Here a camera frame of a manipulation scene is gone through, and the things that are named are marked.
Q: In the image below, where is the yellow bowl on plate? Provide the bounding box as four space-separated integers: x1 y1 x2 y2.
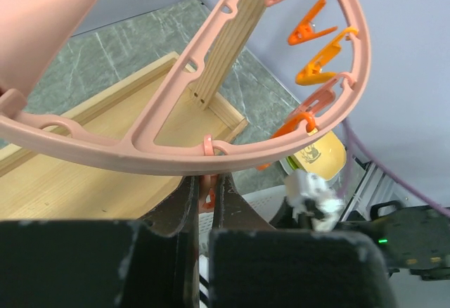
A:
279 131 347 184

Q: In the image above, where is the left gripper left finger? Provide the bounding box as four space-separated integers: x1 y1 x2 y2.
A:
141 177 199 307

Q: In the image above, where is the pink round clip hanger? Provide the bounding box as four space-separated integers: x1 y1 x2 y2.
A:
0 0 373 214

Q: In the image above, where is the wooden hanger rack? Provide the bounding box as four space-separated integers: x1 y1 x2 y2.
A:
0 0 291 222

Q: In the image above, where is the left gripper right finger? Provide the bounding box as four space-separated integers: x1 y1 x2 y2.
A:
212 174 275 231

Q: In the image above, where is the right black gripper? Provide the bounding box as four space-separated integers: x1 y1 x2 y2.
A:
270 198 450 283

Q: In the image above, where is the white plastic basket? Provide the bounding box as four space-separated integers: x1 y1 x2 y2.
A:
196 183 356 308

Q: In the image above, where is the white black striped sock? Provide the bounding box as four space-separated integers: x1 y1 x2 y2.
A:
199 255 209 308

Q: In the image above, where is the aluminium frame rail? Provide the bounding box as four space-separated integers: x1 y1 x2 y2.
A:
340 161 409 221

